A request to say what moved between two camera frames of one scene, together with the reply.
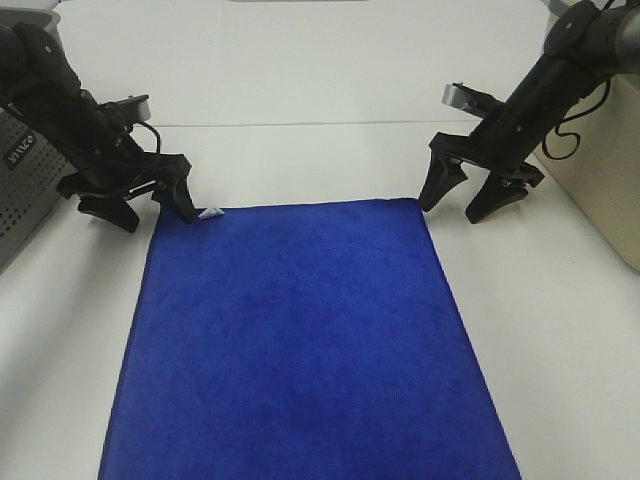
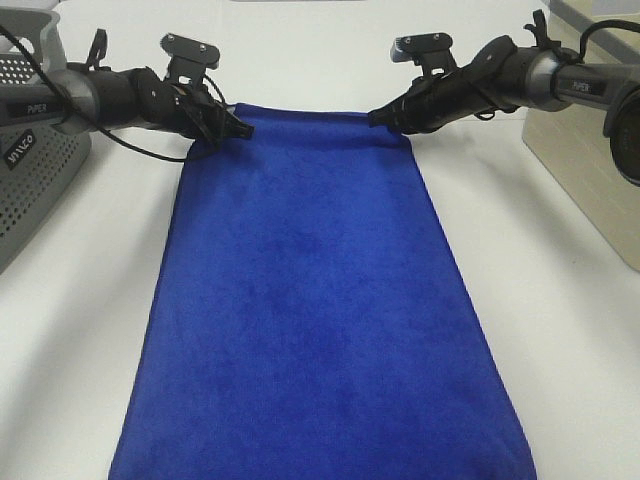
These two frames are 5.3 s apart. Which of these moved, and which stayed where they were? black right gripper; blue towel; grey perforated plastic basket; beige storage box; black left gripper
Moved: blue towel; black right gripper; black left gripper
Stayed: grey perforated plastic basket; beige storage box
